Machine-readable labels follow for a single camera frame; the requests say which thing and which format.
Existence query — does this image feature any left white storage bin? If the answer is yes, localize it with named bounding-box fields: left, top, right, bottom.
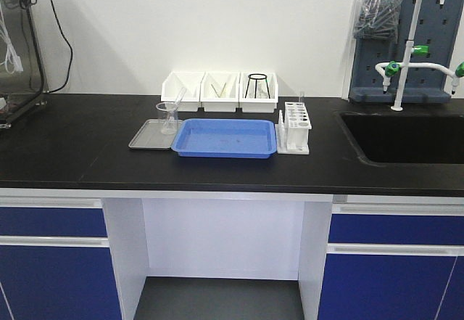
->
left=161, top=71, right=205, bottom=112

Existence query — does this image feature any left blue cabinet door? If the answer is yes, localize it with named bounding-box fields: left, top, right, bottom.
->
left=1, top=246, right=122, bottom=319

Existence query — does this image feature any blue cabinet door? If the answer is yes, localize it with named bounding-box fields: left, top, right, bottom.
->
left=1, top=246, right=122, bottom=319
left=318, top=254, right=463, bottom=319

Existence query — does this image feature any clear glass test tube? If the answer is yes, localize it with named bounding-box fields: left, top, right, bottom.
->
left=167, top=87, right=186, bottom=120

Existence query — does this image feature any black lab sink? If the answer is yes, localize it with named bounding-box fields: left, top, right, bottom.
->
left=334, top=111, right=463, bottom=166

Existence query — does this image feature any right blue cabinet door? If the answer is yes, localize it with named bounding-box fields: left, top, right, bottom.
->
left=318, top=254, right=463, bottom=319

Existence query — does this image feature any right white storage bin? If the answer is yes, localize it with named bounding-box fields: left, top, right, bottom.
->
left=239, top=72, right=278, bottom=113

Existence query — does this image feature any black metal stand frame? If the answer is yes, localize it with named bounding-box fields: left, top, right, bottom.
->
left=1, top=4, right=46, bottom=129

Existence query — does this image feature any white test tube rack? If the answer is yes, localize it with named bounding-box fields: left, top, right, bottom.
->
left=275, top=102, right=312, bottom=155

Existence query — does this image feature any black hanging cable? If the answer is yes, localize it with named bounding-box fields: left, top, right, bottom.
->
left=16, top=0, right=74, bottom=94

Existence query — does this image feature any blue plastic tray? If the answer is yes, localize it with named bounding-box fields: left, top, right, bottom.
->
left=171, top=118, right=277, bottom=159

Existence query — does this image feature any left blue cabinet drawer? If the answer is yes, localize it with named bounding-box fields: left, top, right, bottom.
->
left=1, top=208, right=107, bottom=237

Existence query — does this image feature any clear glass beaker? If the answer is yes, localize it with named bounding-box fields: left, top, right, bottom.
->
left=156, top=102, right=178, bottom=135

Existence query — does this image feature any white cable bundle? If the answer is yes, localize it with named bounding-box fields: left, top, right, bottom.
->
left=0, top=2, right=24, bottom=75

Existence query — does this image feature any yellow plastic spatula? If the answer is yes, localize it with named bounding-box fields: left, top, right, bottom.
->
left=220, top=82, right=227, bottom=97

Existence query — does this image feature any middle white storage bin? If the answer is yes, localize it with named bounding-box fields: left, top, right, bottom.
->
left=200, top=71, right=239, bottom=112

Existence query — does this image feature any plastic bag of pegs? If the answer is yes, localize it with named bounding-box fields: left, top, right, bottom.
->
left=353, top=0, right=403, bottom=42

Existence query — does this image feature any grey metal tray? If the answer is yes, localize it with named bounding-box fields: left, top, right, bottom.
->
left=128, top=119, right=175, bottom=149

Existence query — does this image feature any white storage bin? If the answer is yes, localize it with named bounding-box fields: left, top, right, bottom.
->
left=200, top=71, right=239, bottom=112
left=239, top=72, right=278, bottom=113
left=161, top=71, right=205, bottom=112

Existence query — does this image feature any right blue cabinet drawer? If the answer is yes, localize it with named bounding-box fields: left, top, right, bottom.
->
left=328, top=214, right=463, bottom=245

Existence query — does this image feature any blue cabinet drawer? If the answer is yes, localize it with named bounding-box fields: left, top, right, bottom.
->
left=1, top=208, right=107, bottom=237
left=328, top=214, right=463, bottom=245

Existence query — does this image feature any clear glass flask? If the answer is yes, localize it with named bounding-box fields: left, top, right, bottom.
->
left=252, top=81, right=270, bottom=99

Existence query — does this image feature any blue-grey pegboard drying rack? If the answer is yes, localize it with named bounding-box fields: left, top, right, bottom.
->
left=348, top=0, right=463, bottom=104

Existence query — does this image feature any white gooseneck lab faucet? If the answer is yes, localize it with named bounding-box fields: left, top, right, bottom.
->
left=375, top=0, right=463, bottom=112

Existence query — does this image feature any black metal tripod stand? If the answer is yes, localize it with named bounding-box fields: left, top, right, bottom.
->
left=244, top=73, right=270, bottom=99

